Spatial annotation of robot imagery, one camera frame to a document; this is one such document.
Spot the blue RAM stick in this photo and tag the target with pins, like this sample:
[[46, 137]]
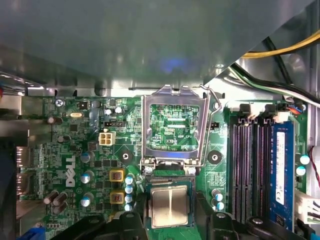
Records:
[[281, 162]]

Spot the black open PC case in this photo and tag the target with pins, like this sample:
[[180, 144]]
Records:
[[312, 125]]

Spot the grey power supply unit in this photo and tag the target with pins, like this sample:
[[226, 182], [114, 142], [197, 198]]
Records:
[[125, 37]]

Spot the silver CPU chip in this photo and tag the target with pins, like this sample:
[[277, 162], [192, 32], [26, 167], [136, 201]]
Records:
[[170, 207]]

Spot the blue port connector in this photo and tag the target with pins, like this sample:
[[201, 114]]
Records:
[[33, 233]]

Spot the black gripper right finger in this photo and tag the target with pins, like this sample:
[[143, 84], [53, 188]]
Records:
[[207, 227]]

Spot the green motherboard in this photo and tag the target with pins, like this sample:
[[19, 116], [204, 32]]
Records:
[[130, 120]]

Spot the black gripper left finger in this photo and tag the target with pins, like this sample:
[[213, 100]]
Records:
[[130, 227]]

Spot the white four pin connector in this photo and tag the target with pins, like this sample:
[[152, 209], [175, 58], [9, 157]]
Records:
[[107, 138]]

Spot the black RAM slot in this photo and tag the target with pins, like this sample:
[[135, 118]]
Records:
[[235, 162], [263, 162], [247, 162]]

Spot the metal socket cover frame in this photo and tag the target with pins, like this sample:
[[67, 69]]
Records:
[[145, 125]]

